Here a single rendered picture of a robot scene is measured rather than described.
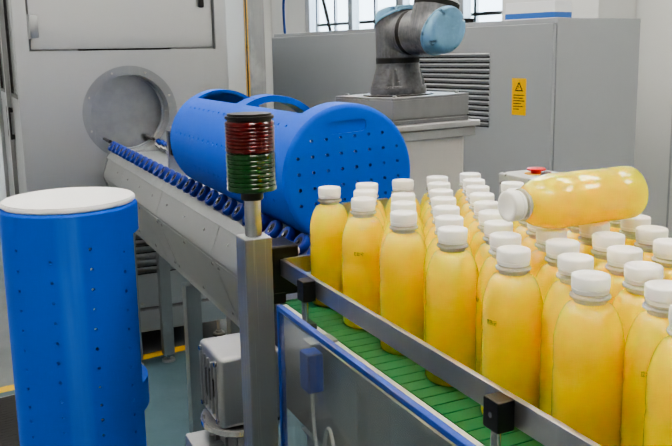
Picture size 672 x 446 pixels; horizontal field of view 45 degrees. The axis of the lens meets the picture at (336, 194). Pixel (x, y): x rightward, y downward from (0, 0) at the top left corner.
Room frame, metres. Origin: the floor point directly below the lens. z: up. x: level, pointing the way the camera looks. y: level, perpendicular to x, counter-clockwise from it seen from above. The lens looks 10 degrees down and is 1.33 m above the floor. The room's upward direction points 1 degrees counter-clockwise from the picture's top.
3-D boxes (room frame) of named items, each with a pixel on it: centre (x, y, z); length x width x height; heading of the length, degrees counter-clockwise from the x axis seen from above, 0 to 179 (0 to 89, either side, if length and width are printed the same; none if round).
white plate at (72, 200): (1.71, 0.58, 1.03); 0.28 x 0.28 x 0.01
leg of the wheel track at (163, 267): (3.40, 0.76, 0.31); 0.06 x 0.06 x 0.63; 25
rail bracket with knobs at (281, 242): (1.40, 0.11, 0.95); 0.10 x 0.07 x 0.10; 115
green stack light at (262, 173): (1.03, 0.11, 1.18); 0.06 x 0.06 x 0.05
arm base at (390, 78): (2.19, -0.17, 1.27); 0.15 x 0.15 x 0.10
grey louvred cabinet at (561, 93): (4.10, -0.44, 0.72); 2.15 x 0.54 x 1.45; 34
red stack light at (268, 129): (1.03, 0.11, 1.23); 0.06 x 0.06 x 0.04
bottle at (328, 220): (1.37, 0.01, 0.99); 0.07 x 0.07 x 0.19
